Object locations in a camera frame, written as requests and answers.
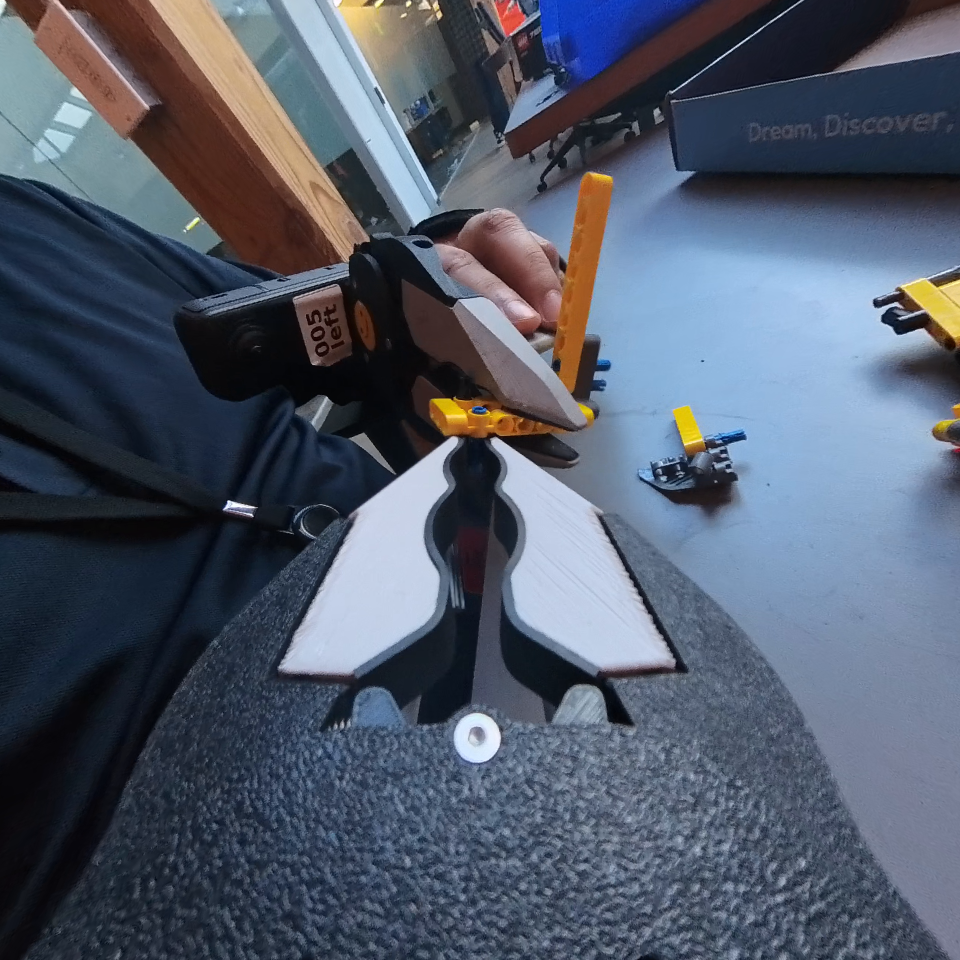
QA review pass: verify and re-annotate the person's dark navy clothing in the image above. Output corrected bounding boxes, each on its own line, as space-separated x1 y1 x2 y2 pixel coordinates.
0 174 399 960

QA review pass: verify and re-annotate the wooden background table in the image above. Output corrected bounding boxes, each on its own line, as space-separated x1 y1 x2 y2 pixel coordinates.
504 0 777 160

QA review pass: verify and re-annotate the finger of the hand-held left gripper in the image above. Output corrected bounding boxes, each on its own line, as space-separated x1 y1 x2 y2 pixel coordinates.
517 431 582 470
401 276 591 434

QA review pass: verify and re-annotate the wooden wall plaque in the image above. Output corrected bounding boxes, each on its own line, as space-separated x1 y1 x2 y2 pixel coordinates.
33 0 164 141

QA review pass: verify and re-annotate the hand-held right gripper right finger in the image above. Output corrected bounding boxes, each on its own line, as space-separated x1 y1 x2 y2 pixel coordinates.
489 437 680 710

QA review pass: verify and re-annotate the long yellow toy beam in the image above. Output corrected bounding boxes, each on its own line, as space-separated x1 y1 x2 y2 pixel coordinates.
553 171 615 393

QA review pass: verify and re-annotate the blue cardboard box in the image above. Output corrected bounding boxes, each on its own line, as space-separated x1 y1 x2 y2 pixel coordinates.
666 0 960 175

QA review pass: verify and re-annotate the small grey yellow toy assembly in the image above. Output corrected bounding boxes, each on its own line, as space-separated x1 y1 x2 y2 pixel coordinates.
637 405 749 494

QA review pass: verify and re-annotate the grey desk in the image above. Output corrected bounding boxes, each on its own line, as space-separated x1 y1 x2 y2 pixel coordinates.
420 123 960 960

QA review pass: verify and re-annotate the person's left hand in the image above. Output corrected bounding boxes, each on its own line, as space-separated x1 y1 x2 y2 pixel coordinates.
435 208 565 335

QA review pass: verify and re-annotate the wooden pillar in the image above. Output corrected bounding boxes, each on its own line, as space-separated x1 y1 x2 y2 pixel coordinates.
6 0 370 277

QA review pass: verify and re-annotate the blue plastic bin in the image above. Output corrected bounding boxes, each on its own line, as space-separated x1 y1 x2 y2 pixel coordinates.
538 0 774 75

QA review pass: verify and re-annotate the black yellow toy vehicle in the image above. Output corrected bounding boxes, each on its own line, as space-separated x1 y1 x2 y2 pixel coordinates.
872 264 960 453

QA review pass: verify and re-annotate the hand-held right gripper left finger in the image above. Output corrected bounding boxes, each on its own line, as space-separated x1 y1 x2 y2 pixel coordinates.
277 436 462 702

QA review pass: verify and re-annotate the grey toy connector with pins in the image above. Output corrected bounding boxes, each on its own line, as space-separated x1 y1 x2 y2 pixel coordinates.
549 333 614 396

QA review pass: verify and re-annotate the black office chair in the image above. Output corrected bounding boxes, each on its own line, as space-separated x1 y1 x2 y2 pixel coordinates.
536 111 655 195

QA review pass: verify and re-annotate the black strap with metal clip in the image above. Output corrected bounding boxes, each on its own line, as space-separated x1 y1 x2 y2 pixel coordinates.
0 386 342 543

